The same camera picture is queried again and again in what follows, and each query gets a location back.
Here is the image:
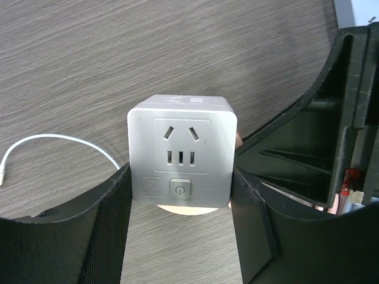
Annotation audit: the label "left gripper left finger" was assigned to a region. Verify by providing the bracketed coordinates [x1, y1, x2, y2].
[1, 164, 132, 283]

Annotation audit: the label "pink round socket base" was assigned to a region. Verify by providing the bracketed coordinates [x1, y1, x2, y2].
[159, 205, 217, 216]

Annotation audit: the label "blue charger with white cable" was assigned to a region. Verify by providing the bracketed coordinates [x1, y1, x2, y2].
[0, 133, 121, 187]

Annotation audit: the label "white cube adapter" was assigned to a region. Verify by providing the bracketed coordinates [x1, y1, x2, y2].
[127, 95, 237, 209]

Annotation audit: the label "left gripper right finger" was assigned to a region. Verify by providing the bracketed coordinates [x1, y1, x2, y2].
[231, 169, 378, 283]

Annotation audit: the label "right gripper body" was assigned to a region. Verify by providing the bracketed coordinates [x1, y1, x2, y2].
[334, 23, 378, 215]

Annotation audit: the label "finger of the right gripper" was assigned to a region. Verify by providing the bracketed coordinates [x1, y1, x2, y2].
[235, 25, 372, 207]

